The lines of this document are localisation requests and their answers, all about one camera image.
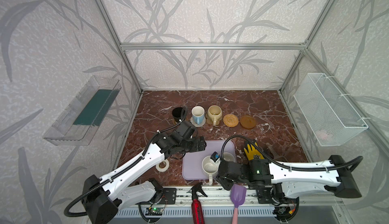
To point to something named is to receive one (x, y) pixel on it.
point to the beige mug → (215, 113)
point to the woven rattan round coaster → (230, 120)
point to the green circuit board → (154, 211)
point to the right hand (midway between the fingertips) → (217, 172)
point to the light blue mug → (198, 113)
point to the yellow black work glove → (250, 152)
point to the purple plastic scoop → (238, 194)
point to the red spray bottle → (197, 210)
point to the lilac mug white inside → (228, 157)
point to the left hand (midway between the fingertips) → (202, 142)
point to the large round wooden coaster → (247, 121)
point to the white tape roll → (166, 166)
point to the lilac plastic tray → (192, 161)
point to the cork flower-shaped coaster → (209, 121)
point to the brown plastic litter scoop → (275, 156)
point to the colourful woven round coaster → (196, 125)
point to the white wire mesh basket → (331, 118)
